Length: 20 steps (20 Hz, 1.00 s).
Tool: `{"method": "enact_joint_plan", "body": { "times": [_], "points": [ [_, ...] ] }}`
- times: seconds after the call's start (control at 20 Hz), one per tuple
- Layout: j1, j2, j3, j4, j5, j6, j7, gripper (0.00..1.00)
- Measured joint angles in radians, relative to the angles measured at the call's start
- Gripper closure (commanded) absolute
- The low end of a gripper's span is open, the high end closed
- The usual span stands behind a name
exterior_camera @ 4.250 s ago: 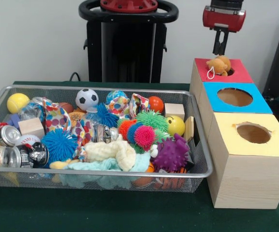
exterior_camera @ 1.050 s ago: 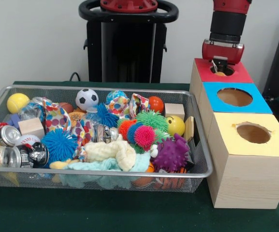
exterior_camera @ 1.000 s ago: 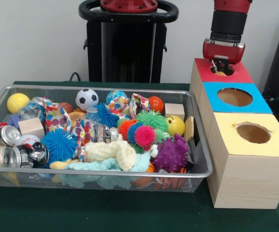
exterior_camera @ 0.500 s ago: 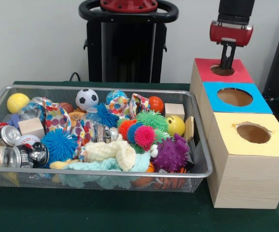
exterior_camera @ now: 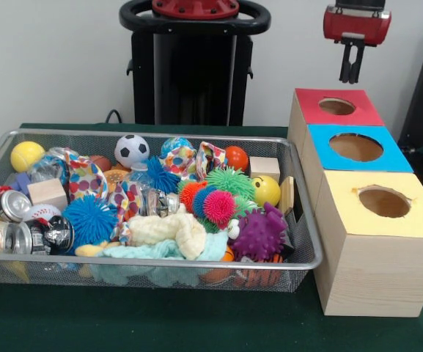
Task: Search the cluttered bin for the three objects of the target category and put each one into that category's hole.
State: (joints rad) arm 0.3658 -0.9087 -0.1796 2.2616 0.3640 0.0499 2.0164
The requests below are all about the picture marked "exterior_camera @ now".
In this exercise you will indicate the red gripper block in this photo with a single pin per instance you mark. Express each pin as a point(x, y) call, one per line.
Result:
point(357, 25)

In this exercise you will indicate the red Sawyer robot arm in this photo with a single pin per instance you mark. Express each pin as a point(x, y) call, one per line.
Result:
point(196, 9)

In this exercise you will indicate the wooden three-hole box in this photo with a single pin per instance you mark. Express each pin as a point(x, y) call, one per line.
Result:
point(372, 271)

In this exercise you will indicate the metal mesh bin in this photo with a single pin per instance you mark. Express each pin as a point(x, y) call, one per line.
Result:
point(50, 278)

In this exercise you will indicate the orange-red smooth ball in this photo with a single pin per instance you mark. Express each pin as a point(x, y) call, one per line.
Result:
point(236, 157)

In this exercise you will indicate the yellow smiley ball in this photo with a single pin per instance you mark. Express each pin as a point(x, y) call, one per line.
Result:
point(266, 190)

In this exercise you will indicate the green spiky ball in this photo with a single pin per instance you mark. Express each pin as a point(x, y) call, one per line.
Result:
point(229, 179)

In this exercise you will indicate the purple spiky monster toy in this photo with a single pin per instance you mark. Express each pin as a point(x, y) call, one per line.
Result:
point(260, 232)

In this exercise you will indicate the pink spiky ball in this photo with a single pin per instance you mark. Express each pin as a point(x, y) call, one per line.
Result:
point(219, 205)

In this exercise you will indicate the black and white soccer ball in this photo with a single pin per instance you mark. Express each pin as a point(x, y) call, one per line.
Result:
point(131, 148)

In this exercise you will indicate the cream fleece cloth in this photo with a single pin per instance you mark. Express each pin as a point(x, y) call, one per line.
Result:
point(167, 229)

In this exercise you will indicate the large blue spiky ball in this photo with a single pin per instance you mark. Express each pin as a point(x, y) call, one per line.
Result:
point(90, 219)

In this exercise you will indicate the dark green table cloth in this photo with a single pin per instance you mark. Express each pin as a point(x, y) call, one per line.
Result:
point(160, 322)

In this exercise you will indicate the yellow tennis ball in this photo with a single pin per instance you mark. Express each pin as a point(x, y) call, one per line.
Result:
point(27, 155)

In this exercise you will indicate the white baseball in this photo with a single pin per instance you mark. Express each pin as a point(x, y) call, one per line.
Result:
point(42, 212)

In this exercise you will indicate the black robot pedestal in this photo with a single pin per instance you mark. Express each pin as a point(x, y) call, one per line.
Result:
point(193, 80)

